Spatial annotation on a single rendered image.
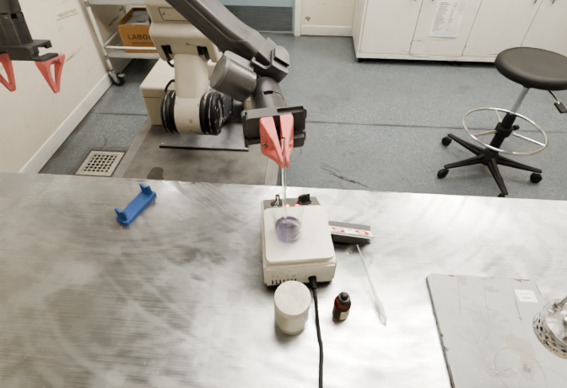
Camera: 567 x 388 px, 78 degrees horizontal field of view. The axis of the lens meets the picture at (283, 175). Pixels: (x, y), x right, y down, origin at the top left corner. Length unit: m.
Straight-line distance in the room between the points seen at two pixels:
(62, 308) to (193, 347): 0.26
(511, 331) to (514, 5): 2.71
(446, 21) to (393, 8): 0.41
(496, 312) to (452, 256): 0.12
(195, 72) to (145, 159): 0.46
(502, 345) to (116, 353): 0.63
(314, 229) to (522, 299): 0.39
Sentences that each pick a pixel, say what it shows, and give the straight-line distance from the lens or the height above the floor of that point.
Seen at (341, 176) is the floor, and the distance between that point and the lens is 1.96.
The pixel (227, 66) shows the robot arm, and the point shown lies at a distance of 0.59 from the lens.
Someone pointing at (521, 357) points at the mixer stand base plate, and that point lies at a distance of 0.73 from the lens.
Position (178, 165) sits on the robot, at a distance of 1.53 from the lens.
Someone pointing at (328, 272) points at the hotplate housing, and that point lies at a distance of 0.66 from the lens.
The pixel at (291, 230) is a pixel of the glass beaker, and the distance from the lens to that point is 0.59.
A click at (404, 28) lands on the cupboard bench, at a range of 3.02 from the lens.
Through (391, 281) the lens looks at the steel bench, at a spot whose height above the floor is 0.75.
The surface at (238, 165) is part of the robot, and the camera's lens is 1.48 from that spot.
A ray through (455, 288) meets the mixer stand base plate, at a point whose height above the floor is 0.76.
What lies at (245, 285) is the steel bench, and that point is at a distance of 0.69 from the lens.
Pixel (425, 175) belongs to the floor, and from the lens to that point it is 2.10.
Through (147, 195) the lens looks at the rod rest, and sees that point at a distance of 0.87.
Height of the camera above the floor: 1.36
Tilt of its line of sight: 44 degrees down
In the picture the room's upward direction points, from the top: straight up
